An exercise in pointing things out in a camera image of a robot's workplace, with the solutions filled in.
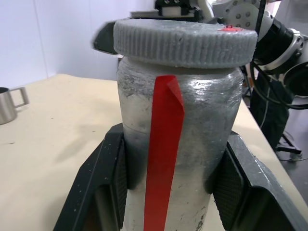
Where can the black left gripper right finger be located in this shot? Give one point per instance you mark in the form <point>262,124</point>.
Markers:
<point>255,183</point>

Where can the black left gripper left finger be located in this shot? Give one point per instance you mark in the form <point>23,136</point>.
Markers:
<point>96,173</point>

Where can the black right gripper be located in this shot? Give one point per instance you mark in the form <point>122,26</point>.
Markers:
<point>185,7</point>

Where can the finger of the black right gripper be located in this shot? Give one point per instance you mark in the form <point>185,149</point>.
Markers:
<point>104,38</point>

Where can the grey ribbed jar lid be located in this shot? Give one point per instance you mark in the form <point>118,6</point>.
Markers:
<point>183,45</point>

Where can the grey translucent plastic jar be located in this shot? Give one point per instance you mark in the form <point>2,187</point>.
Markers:
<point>207,115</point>

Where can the black stand base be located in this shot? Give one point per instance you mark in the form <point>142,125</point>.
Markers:
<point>290,143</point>

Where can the red tape strip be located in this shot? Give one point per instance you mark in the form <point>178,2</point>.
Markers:
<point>163,144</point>

